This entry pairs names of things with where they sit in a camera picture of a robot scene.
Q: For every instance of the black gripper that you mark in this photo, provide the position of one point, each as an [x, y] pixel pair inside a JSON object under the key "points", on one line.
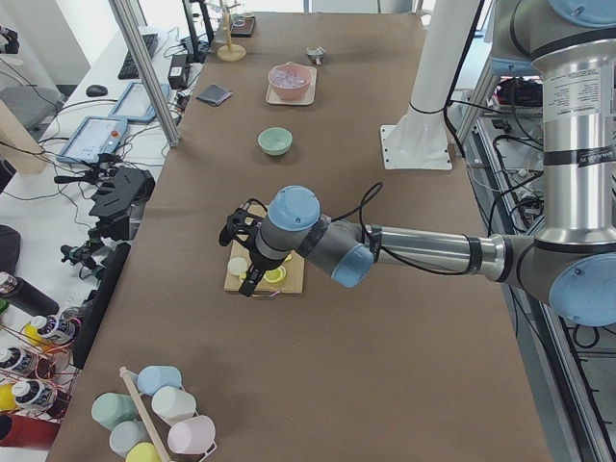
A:
{"points": [[260, 265]]}

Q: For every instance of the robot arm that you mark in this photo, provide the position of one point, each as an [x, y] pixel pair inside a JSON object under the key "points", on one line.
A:
{"points": [[569, 263]]}

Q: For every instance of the mint green bowl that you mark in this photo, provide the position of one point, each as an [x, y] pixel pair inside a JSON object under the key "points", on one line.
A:
{"points": [[275, 141]]}

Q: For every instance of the pink bowl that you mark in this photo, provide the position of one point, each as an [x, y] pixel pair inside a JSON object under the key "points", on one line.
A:
{"points": [[291, 94]]}

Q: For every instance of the pile of clear ice cubes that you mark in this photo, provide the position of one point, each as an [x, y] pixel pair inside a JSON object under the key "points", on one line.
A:
{"points": [[289, 77]]}

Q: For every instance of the metal ice scoop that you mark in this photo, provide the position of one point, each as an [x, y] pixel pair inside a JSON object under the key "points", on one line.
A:
{"points": [[316, 55]]}

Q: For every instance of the lemon slice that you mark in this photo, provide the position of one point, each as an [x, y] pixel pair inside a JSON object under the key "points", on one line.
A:
{"points": [[275, 276]]}

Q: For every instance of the white round lid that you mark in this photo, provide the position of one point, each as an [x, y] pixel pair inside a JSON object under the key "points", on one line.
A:
{"points": [[237, 266]]}

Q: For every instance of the bamboo cutting board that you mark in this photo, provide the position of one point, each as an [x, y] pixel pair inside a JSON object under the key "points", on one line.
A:
{"points": [[292, 283]]}

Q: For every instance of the light blue cup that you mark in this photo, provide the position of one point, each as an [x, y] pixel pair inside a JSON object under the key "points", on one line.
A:
{"points": [[152, 378]]}

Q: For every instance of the white cup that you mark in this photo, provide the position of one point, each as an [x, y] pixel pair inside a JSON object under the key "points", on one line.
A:
{"points": [[173, 405]]}

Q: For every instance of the black gamepad stand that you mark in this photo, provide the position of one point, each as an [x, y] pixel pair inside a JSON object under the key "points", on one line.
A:
{"points": [[119, 202]]}

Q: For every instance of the pink cup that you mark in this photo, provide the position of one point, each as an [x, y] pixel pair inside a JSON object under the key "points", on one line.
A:
{"points": [[195, 435]]}

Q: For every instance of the grey folded cloth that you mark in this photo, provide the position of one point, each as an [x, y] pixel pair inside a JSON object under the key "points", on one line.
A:
{"points": [[214, 95]]}

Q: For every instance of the mint green cup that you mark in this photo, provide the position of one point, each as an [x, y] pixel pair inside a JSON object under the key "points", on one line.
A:
{"points": [[111, 409]]}

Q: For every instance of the grey blue cup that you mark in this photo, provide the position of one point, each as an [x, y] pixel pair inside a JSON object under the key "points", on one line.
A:
{"points": [[126, 435]]}

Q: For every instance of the yellow cup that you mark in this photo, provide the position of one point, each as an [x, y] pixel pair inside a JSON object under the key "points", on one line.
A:
{"points": [[143, 452]]}

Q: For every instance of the blue teach pendant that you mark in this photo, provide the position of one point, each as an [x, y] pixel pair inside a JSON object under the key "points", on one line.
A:
{"points": [[96, 135], [134, 105]]}

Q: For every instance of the black power adapter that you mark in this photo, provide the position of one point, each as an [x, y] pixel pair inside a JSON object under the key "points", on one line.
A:
{"points": [[179, 71]]}

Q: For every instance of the wooden mug tree stand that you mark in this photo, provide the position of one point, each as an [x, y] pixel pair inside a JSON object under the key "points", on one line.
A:
{"points": [[229, 51]]}

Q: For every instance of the black bottle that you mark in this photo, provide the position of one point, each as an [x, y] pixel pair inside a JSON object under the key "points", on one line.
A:
{"points": [[26, 297]]}

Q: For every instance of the black computer mouse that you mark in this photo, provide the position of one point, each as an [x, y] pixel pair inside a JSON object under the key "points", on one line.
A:
{"points": [[96, 91]]}

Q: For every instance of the brown wooden tray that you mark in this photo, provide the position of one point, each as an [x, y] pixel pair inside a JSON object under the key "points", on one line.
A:
{"points": [[242, 27]]}

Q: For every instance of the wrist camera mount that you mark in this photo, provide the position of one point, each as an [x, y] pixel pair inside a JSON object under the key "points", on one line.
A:
{"points": [[243, 224]]}

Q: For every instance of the aluminium frame post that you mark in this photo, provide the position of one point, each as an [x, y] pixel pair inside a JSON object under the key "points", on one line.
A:
{"points": [[128, 26]]}

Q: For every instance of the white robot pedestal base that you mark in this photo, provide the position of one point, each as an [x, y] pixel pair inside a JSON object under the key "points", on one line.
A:
{"points": [[419, 140]]}

